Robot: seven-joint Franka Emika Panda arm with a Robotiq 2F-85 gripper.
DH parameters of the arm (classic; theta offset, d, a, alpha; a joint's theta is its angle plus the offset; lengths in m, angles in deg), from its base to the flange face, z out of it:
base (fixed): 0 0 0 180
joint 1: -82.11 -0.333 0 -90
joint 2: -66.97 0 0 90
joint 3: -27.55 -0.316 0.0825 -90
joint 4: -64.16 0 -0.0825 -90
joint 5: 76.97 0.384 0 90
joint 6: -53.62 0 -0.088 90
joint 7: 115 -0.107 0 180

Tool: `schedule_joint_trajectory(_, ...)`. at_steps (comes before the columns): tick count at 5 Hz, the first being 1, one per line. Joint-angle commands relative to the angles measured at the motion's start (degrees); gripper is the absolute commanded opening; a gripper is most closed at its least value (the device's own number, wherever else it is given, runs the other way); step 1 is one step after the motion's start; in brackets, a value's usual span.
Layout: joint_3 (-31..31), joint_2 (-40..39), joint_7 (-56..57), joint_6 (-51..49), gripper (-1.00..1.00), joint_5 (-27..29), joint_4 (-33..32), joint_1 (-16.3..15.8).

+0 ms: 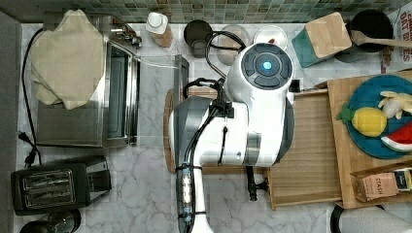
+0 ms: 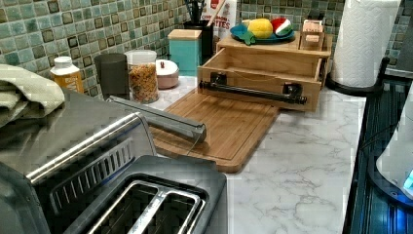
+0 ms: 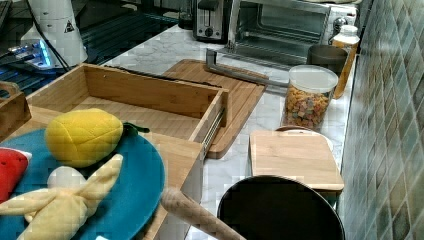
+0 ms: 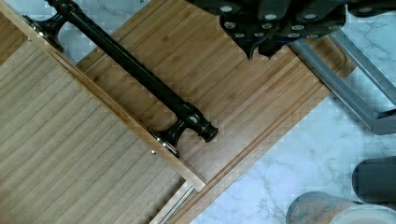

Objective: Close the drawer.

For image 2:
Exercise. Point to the teal canister wooden lid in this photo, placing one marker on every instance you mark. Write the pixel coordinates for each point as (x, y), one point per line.
(185, 50)

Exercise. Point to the black utensil holder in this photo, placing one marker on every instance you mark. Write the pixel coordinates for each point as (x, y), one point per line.
(195, 10)

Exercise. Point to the orange spice bottle white cap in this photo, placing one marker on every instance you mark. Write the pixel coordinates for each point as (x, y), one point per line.
(67, 75)

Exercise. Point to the black paper towel holder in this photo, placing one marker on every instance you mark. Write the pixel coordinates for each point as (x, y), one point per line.
(360, 92)

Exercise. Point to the yellow plush lemon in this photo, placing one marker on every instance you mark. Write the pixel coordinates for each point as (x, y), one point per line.
(260, 28)

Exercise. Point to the beige folded towel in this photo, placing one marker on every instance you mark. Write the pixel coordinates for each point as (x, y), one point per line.
(26, 95)

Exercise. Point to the blue plate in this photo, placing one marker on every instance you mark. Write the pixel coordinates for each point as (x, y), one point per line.
(240, 29)

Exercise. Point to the white paper towel roll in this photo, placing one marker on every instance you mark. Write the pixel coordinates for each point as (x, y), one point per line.
(363, 37)

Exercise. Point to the white snack box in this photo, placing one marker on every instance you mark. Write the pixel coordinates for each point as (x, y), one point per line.
(226, 16)

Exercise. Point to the pink pot with lid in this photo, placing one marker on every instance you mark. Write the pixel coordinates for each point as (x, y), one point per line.
(167, 73)

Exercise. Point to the clear jar with cereal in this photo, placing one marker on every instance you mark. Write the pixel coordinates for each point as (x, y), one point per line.
(142, 75)

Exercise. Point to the dark grey canister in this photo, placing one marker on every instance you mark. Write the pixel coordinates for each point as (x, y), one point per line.
(112, 74)

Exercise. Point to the wooden cutting board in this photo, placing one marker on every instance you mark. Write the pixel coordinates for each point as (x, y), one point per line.
(234, 129)

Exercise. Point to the green plush leaf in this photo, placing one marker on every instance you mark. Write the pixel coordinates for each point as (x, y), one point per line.
(248, 38)

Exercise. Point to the small wooden rack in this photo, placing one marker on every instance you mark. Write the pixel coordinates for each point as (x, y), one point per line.
(312, 35)

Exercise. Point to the wooden drawer cabinet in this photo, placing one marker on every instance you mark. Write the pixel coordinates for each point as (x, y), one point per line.
(279, 47)

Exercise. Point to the wooden drawer with black handle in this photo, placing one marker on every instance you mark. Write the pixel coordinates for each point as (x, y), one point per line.
(283, 79)

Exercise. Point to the stainless steel toaster oven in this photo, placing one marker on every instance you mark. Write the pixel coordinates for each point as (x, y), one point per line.
(36, 151)

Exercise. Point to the red white green plush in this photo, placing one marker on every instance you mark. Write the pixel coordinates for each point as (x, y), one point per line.
(281, 26)

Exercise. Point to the black two-slot toaster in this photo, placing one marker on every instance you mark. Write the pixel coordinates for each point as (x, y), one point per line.
(145, 195)

